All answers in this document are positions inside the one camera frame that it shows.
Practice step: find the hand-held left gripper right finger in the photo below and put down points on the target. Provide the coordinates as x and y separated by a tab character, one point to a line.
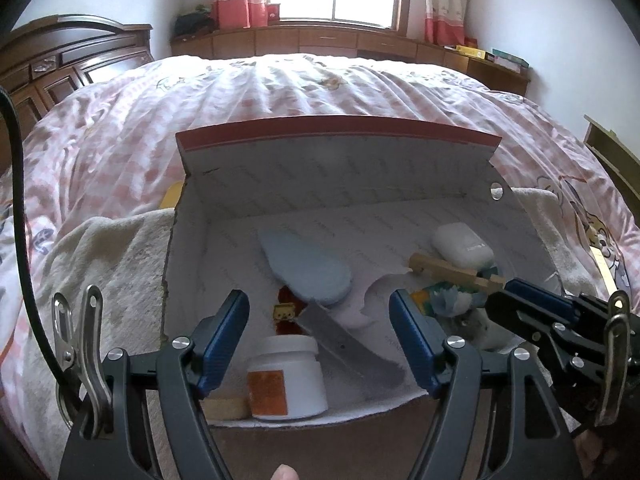
415	340

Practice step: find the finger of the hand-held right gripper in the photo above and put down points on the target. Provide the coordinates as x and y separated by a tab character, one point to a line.
535	292
515	315

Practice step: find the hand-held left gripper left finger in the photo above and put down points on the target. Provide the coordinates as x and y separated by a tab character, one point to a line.
225	340

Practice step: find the white plastic wrapper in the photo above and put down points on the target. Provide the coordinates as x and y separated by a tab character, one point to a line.
492	342

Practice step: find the small red bottle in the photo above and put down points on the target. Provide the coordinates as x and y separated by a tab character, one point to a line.
286	317

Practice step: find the grey plastic cover plate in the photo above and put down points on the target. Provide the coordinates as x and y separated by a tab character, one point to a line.
350	350

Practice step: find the white jar with orange label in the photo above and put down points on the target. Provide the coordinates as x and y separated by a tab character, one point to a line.
295	360

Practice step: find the notched wooden block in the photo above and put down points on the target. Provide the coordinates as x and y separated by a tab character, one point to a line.
440	267

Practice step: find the white earbud case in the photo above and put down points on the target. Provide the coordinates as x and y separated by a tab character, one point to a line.
462	245

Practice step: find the white cardboard box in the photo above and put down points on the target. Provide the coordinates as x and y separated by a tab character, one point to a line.
325	185

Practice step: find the person's left hand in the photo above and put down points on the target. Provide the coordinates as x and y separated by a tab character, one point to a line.
285	473

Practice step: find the wooden ruler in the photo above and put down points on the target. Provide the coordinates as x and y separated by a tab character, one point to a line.
602	267

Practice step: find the cream towel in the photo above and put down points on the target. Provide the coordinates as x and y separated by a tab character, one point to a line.
110	270

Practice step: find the yellow card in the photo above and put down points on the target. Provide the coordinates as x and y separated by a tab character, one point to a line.
171	196

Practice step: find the yellow book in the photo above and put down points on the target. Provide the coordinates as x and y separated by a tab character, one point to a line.
472	52

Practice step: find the pink checked quilt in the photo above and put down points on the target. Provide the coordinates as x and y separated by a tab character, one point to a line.
300	85

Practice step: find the wooden window cabinet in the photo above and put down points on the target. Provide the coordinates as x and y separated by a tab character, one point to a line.
325	37

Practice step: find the dark bag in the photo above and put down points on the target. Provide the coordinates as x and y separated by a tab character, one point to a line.
192	22

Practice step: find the dark wooden headboard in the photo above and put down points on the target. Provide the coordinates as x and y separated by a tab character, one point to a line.
65	60

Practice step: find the small wooden drawer box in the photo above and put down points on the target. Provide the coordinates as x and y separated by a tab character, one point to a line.
274	12

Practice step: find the olive wooden frame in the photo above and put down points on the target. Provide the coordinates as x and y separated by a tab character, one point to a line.
610	150

